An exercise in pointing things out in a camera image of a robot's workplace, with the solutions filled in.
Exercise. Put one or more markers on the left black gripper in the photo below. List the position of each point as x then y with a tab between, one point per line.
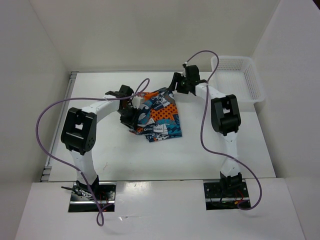
131	121

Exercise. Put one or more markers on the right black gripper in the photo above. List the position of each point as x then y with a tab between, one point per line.
176	77

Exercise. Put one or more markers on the patterned blue orange shorts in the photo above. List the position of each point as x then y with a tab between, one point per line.
158	117

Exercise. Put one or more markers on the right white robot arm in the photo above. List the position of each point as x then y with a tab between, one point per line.
225	120

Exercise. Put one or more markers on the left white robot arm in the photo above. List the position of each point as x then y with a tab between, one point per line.
80	130

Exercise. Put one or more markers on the white plastic basket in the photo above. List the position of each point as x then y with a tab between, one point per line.
237	75

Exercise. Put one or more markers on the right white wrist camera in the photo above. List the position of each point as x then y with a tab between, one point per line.
186	71

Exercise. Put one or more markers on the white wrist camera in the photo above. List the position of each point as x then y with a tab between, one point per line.
186	71
137	101

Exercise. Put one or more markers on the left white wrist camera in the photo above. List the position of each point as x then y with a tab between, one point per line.
137	101

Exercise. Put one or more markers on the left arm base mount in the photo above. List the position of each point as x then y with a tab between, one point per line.
81	201

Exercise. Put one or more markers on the aluminium table edge rail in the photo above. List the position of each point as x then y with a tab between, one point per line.
47	167

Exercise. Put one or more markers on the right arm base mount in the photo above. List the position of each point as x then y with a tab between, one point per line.
216	199

